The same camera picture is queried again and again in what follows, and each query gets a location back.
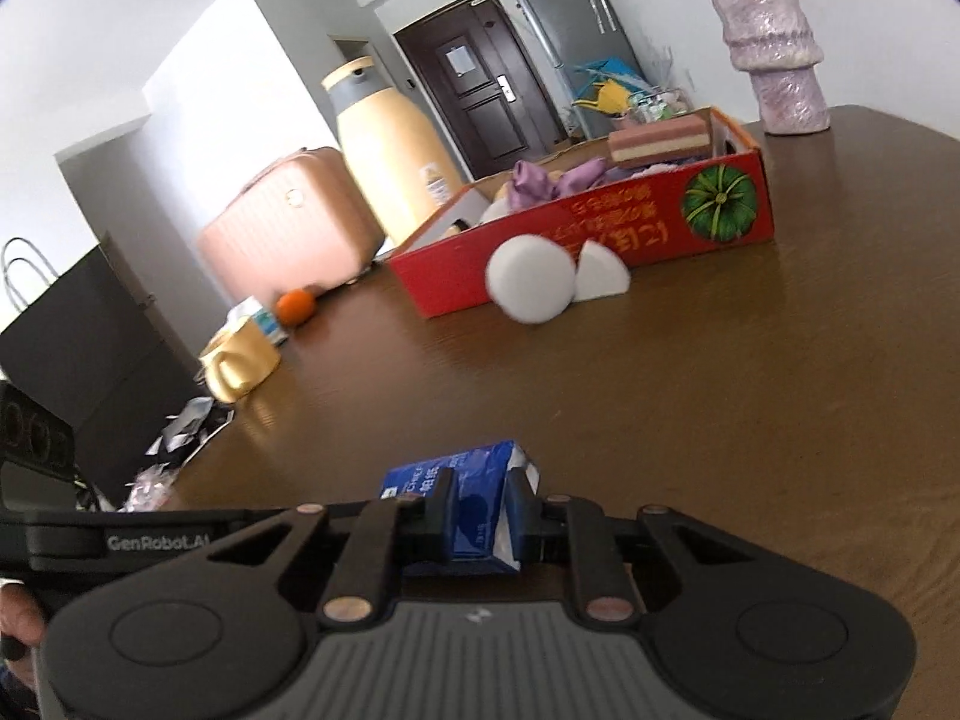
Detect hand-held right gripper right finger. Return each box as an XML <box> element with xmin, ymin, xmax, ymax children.
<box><xmin>504</xmin><ymin>467</ymin><xmax>758</xmax><ymax>627</ymax></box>

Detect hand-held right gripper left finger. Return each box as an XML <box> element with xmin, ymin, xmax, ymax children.
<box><xmin>150</xmin><ymin>469</ymin><xmax>458</xmax><ymax>627</ymax></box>

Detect blue white tissue pack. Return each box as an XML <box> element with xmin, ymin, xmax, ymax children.
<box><xmin>379</xmin><ymin>439</ymin><xmax>541</xmax><ymax>578</ymax></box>

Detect red cardboard box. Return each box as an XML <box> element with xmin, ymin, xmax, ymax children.
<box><xmin>386</xmin><ymin>106</ymin><xmax>776</xmax><ymax>318</ymax></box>

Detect purple knit cloth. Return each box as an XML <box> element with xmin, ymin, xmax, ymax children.
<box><xmin>600</xmin><ymin>157</ymin><xmax>713</xmax><ymax>185</ymax></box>

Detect pink brown layered sponge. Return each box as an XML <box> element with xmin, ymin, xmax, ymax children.
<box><xmin>607</xmin><ymin>109</ymin><xmax>712</xmax><ymax>166</ymax></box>

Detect person's left hand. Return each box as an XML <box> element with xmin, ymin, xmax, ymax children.
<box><xmin>0</xmin><ymin>577</ymin><xmax>50</xmax><ymax>665</ymax></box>

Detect pile of candy wrappers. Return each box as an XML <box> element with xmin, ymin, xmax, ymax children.
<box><xmin>120</xmin><ymin>461</ymin><xmax>181</xmax><ymax>515</ymax></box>

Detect scattered foil packets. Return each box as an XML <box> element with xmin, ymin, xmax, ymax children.
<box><xmin>142</xmin><ymin>396</ymin><xmax>233</xmax><ymax>458</ymax></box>

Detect black paper bag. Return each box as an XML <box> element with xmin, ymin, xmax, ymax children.
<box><xmin>0</xmin><ymin>236</ymin><xmax>203</xmax><ymax>500</ymax></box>

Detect yellow mug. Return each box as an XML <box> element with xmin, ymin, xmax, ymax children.
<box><xmin>199</xmin><ymin>319</ymin><xmax>282</xmax><ymax>404</ymax></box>

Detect white round sponge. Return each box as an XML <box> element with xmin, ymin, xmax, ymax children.
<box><xmin>486</xmin><ymin>234</ymin><xmax>578</xmax><ymax>325</ymax></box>

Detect orange tangerine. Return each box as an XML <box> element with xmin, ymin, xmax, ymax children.
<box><xmin>275</xmin><ymin>289</ymin><xmax>316</xmax><ymax>327</ymax></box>

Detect open blue tissue pack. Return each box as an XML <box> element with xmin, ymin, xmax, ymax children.
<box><xmin>225</xmin><ymin>296</ymin><xmax>290</xmax><ymax>350</ymax></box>

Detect white semicircular sponge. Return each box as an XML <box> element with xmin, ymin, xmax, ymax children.
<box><xmin>574</xmin><ymin>242</ymin><xmax>631</xmax><ymax>305</ymax></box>

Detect pink suitcase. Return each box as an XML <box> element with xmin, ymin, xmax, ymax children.
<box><xmin>196</xmin><ymin>146</ymin><xmax>387</xmax><ymax>301</ymax></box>

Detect yellow thermos jug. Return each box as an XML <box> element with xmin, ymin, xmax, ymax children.
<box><xmin>321</xmin><ymin>55</ymin><xmax>470</xmax><ymax>248</ymax></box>

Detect dark brown door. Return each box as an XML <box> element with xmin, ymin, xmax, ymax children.
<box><xmin>394</xmin><ymin>0</ymin><xmax>563</xmax><ymax>181</ymax></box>

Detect yellow plastic item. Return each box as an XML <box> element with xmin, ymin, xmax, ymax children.
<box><xmin>574</xmin><ymin>82</ymin><xmax>631</xmax><ymax>117</ymax></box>

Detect clear plastic container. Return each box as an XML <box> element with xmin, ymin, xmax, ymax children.
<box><xmin>622</xmin><ymin>90</ymin><xmax>695</xmax><ymax>125</ymax></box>

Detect blue folding rack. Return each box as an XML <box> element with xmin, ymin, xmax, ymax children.
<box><xmin>570</xmin><ymin>56</ymin><xmax>650</xmax><ymax>128</ymax></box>

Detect pale dried twigs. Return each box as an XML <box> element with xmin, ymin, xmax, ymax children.
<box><xmin>645</xmin><ymin>37</ymin><xmax>676</xmax><ymax>91</ymax></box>

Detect grey refrigerator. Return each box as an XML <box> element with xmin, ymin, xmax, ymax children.
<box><xmin>500</xmin><ymin>0</ymin><xmax>650</xmax><ymax>137</ymax></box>

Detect lilac ceramic vase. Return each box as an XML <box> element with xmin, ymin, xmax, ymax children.
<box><xmin>701</xmin><ymin>0</ymin><xmax>832</xmax><ymax>136</ymax></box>

